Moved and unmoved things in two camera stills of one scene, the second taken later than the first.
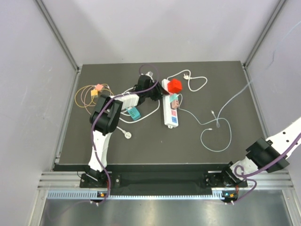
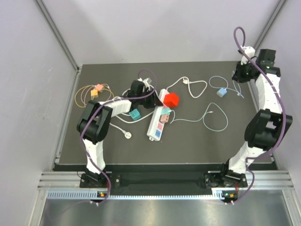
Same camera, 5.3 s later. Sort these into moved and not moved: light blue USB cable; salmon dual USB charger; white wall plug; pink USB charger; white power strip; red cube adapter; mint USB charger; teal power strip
Moved: salmon dual USB charger; mint USB charger; light blue USB cable; white power strip; red cube adapter
Not moved: teal power strip; white wall plug; pink USB charger
